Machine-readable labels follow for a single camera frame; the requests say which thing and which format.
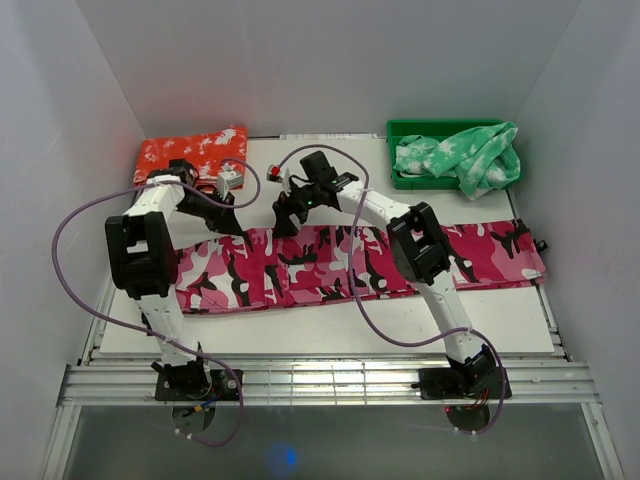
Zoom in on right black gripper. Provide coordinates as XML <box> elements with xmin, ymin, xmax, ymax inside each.
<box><xmin>273</xmin><ymin>178</ymin><xmax>322</xmax><ymax>239</ymax></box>

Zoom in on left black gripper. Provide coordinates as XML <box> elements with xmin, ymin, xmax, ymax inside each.
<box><xmin>174</xmin><ymin>188</ymin><xmax>243</xmax><ymax>237</ymax></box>

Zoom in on pink camouflage trousers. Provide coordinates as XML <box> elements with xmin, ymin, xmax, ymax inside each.
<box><xmin>176</xmin><ymin>219</ymin><xmax>546</xmax><ymax>315</ymax></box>

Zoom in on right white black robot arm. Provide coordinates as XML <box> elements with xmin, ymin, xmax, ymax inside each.
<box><xmin>267</xmin><ymin>145</ymin><xmax>508</xmax><ymax>400</ymax></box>

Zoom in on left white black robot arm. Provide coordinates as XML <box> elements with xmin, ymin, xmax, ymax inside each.
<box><xmin>105</xmin><ymin>159</ymin><xmax>244</xmax><ymax>400</ymax></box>

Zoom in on folded orange white trousers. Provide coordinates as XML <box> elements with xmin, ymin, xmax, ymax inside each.
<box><xmin>133</xmin><ymin>126</ymin><xmax>249</xmax><ymax>187</ymax></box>

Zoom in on green tie-dye trousers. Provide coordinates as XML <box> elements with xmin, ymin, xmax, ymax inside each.
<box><xmin>394</xmin><ymin>122</ymin><xmax>522</xmax><ymax>200</ymax></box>

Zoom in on green plastic bin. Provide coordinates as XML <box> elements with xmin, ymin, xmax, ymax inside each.
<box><xmin>386</xmin><ymin>118</ymin><xmax>501</xmax><ymax>191</ymax></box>

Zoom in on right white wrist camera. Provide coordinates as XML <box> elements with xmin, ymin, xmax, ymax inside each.
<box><xmin>267</xmin><ymin>164</ymin><xmax>292</xmax><ymax>196</ymax></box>

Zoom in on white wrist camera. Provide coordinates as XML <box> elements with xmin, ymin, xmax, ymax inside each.
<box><xmin>216</xmin><ymin>169</ymin><xmax>244</xmax><ymax>198</ymax></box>
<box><xmin>267</xmin><ymin>164</ymin><xmax>292</xmax><ymax>196</ymax></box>

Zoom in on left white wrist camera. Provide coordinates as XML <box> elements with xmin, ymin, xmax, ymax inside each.
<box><xmin>216</xmin><ymin>169</ymin><xmax>244</xmax><ymax>198</ymax></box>

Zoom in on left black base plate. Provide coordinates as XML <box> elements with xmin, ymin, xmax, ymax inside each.
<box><xmin>153</xmin><ymin>369</ymin><xmax>244</xmax><ymax>403</ymax></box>

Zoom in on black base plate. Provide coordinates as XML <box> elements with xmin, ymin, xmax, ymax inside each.
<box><xmin>412</xmin><ymin>367</ymin><xmax>512</xmax><ymax>400</ymax></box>
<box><xmin>153</xmin><ymin>369</ymin><xmax>244</xmax><ymax>403</ymax></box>

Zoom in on aluminium frame rail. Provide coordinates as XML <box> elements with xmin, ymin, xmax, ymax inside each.
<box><xmin>58</xmin><ymin>358</ymin><xmax>600</xmax><ymax>406</ymax></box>

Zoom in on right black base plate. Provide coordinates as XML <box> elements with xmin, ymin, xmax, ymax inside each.
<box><xmin>412</xmin><ymin>367</ymin><xmax>512</xmax><ymax>400</ymax></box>

